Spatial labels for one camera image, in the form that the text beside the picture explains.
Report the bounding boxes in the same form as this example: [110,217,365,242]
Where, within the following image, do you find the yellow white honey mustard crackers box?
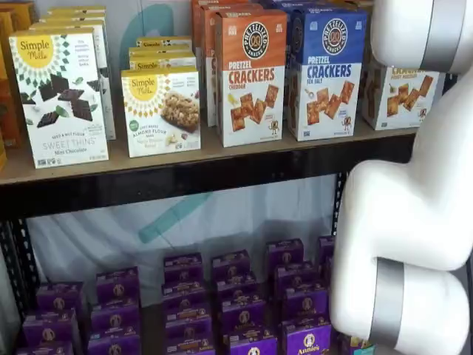
[361,64,441,131]

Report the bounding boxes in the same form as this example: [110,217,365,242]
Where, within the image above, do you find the wooden shelf board crackers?
[0,106,418,186]

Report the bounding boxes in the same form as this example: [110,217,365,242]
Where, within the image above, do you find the black metal shelf rack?
[0,72,459,334]

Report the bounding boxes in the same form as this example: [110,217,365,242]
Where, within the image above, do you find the orange cheddar crackers box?
[201,3,264,129]
[191,0,252,75]
[214,9,288,148]

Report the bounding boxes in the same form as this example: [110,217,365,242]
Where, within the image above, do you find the Simple Mills almond bars box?
[128,47,197,72]
[135,35,193,51]
[120,66,203,159]

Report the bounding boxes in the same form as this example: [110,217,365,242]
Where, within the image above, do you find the blue sea salt crackers box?
[287,7,369,143]
[258,0,333,123]

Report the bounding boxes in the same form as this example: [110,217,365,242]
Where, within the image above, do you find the purple Annie's box teal band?
[338,332,376,355]
[318,236,336,260]

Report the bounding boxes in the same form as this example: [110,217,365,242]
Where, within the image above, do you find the Simple Mills Sweet Thins box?
[47,5,107,16]
[9,27,111,169]
[38,13,108,23]
[28,18,118,141]

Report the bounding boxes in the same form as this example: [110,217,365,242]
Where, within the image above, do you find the wooden shelf board purple boxes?
[138,295,167,355]

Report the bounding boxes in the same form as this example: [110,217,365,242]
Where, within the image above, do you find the tall orange snack box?
[0,1,36,33]
[0,10,24,149]

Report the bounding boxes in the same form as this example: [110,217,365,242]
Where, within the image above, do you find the white backdrop sheet teal print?
[25,0,339,293]

